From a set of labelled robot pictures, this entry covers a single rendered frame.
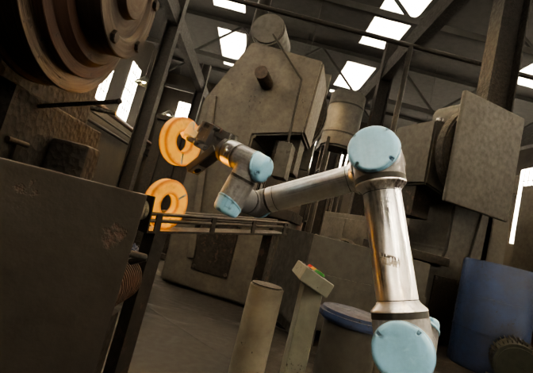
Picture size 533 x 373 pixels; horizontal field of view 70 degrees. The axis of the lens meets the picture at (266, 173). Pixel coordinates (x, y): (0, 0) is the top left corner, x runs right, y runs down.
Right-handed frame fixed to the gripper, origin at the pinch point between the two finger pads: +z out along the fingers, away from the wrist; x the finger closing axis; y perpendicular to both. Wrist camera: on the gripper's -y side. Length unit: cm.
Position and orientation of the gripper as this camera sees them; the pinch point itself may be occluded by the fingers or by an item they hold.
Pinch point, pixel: (182, 136)
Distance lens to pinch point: 125.8
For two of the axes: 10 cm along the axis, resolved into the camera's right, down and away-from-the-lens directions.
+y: 4.4, -9.0, -0.2
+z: -7.3, -3.7, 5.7
